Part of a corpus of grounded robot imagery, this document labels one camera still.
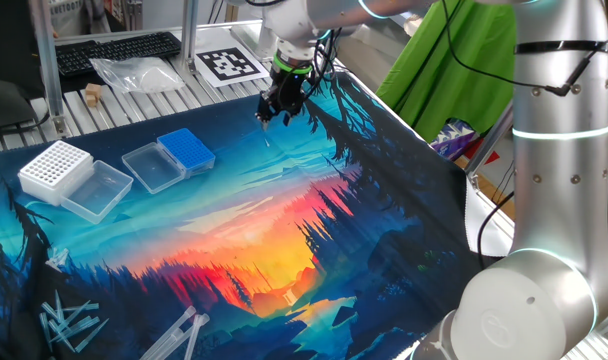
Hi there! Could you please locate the printed forest sunset cloth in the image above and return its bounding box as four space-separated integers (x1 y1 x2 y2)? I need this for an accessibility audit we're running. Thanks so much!
0 69 518 360

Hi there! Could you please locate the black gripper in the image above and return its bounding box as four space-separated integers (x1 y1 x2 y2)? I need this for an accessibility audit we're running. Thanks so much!
254 70 311 133

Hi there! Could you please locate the black computer keyboard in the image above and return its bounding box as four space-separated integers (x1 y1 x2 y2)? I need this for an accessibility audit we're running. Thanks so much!
55 31 183 77

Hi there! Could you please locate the large clear pipette tip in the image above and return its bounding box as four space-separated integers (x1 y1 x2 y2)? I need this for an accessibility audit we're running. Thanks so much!
183 312 211 360
139 305 198 360
151 324 186 360

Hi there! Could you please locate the blue pipette tip rack box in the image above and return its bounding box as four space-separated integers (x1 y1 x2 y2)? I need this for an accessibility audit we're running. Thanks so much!
121 127 217 195

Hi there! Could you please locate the red flat object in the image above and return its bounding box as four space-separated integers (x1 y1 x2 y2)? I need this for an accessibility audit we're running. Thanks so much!
461 138 501 166

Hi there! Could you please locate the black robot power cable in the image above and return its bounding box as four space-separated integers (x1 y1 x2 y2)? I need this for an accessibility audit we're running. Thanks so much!
476 192 515 269

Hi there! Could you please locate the white pipette tip rack box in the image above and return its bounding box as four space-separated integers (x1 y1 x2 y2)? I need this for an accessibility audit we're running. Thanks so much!
17 139 134 225

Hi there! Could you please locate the black monitor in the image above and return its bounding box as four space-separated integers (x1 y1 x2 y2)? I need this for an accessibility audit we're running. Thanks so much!
0 0 41 99

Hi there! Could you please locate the dark grey case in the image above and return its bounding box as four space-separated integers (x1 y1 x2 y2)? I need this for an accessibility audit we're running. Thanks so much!
0 74 46 132

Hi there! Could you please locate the thin black table cable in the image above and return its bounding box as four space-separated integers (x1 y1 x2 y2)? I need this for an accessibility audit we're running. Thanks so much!
0 110 53 140

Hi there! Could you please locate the clear pipette tip bundle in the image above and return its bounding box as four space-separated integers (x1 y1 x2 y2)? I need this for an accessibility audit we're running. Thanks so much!
42 246 70 274

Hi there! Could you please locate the purple patterned box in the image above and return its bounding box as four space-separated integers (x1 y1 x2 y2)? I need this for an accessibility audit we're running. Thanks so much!
430 118 481 162

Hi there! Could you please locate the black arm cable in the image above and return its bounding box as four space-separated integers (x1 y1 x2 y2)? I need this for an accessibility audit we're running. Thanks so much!
243 0 608 101

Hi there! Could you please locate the clear plastic bag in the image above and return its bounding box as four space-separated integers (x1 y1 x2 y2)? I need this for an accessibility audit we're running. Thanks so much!
89 56 186 95

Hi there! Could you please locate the black white fiducial marker sheet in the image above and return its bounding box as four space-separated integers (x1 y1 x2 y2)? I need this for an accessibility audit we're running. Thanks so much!
193 46 273 89

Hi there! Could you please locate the small wooden block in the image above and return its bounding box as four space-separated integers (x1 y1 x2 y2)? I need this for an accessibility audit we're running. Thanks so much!
83 82 104 108

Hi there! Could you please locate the green fabric sheet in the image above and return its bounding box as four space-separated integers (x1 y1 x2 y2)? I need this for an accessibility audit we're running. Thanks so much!
376 0 518 145

